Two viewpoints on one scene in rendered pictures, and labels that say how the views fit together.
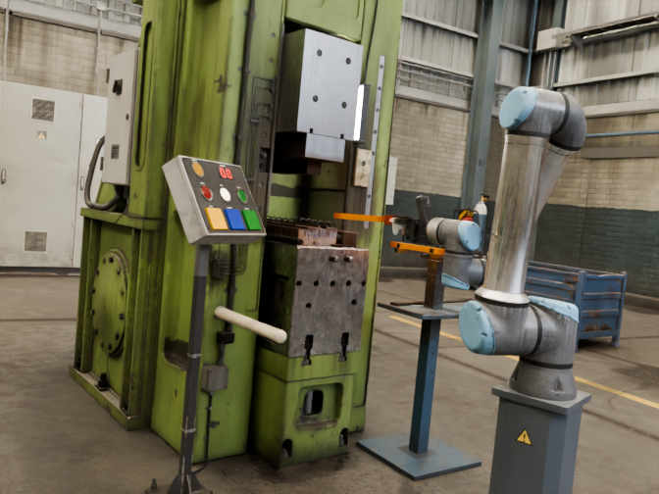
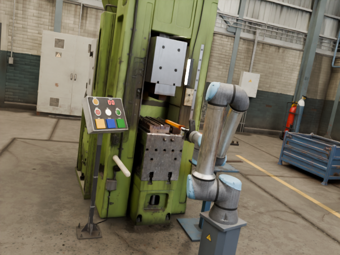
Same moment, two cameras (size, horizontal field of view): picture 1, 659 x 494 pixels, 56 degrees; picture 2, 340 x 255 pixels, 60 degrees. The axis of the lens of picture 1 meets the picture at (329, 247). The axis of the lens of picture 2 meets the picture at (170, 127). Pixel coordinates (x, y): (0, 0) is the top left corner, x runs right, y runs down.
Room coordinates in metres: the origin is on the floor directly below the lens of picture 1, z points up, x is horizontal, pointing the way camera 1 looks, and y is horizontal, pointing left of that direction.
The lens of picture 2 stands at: (-0.06, -0.66, 1.44)
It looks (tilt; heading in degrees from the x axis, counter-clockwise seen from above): 10 degrees down; 13
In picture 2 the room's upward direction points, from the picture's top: 9 degrees clockwise
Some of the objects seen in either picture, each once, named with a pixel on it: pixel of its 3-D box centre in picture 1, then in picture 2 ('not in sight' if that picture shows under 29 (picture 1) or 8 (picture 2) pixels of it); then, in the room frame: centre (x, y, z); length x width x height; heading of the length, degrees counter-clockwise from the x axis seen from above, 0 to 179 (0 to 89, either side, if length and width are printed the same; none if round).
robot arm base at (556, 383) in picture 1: (543, 373); (224, 210); (1.79, -0.66, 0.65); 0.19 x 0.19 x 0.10
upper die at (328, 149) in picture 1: (296, 149); (157, 87); (2.71, 0.18, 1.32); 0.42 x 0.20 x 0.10; 38
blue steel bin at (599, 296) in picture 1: (546, 299); (317, 156); (6.13, -2.20, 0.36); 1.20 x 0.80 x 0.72; 36
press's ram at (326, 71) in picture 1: (309, 93); (164, 62); (2.74, 0.15, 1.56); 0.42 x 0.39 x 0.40; 38
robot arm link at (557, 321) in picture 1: (546, 327); (226, 190); (1.79, -0.66, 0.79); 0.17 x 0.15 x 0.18; 108
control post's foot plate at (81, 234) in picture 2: (182, 484); (89, 227); (2.14, 0.44, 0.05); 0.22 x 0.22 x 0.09; 38
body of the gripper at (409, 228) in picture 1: (421, 230); (190, 135); (2.13, -0.31, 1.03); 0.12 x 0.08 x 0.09; 38
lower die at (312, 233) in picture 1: (288, 230); (152, 124); (2.71, 0.18, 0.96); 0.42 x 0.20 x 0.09; 38
